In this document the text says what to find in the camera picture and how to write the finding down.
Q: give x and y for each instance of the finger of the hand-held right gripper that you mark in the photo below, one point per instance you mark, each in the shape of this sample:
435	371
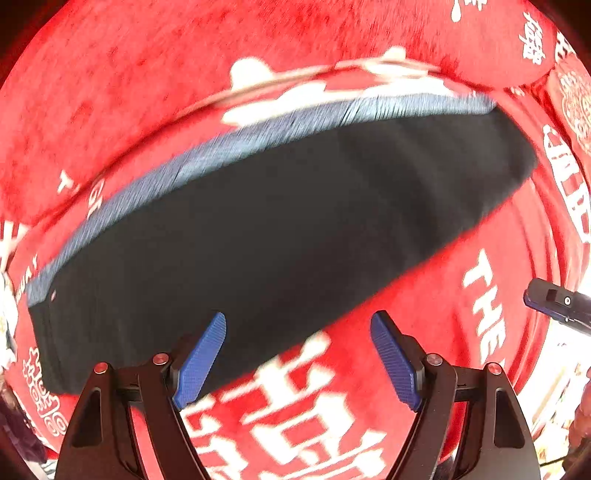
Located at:
561	302

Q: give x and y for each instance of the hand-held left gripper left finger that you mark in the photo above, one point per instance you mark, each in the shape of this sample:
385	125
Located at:
203	364

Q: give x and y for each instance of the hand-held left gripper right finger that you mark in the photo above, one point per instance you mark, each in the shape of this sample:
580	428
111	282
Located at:
397	364

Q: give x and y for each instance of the black pants with blue waistband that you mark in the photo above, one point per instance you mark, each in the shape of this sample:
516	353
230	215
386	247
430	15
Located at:
277	221

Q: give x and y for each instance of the red printed sofa seat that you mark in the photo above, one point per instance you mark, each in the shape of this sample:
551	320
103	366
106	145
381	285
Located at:
425	300

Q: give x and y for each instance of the dark purple cloth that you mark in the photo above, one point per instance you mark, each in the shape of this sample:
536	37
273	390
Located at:
18	424

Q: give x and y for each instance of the red embroidered cushion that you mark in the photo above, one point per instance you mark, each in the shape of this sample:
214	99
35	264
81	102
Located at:
575	101

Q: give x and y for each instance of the white patterned cloth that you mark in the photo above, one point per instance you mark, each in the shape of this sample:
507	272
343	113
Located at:
7	314

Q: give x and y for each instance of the red printed sofa backrest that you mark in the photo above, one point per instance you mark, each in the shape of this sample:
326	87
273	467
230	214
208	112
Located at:
161	46

